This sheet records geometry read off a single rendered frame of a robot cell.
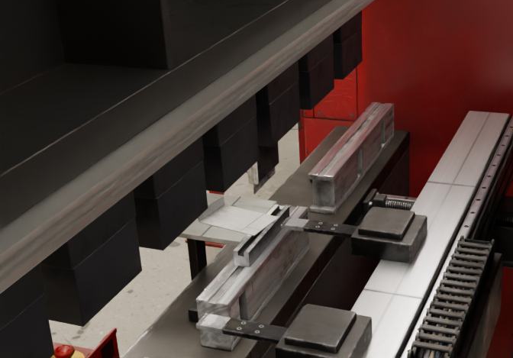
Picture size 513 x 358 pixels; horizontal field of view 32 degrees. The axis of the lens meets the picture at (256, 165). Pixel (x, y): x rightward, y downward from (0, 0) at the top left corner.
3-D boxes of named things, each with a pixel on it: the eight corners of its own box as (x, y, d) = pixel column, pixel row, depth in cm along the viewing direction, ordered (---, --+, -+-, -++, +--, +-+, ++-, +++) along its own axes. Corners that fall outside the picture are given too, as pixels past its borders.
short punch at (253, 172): (269, 172, 171) (267, 126, 167) (279, 173, 170) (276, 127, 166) (249, 193, 163) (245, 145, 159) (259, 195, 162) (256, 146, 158)
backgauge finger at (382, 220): (295, 216, 174) (295, 193, 172) (427, 233, 164) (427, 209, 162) (272, 244, 164) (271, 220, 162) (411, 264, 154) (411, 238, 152)
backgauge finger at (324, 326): (217, 309, 144) (215, 282, 142) (372, 337, 134) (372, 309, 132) (184, 350, 134) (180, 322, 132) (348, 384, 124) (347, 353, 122)
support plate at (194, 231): (162, 191, 188) (162, 186, 188) (277, 205, 178) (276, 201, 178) (117, 228, 173) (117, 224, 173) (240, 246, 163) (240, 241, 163)
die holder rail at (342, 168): (372, 134, 242) (372, 101, 239) (394, 137, 240) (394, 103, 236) (309, 211, 200) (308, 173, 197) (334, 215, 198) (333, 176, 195)
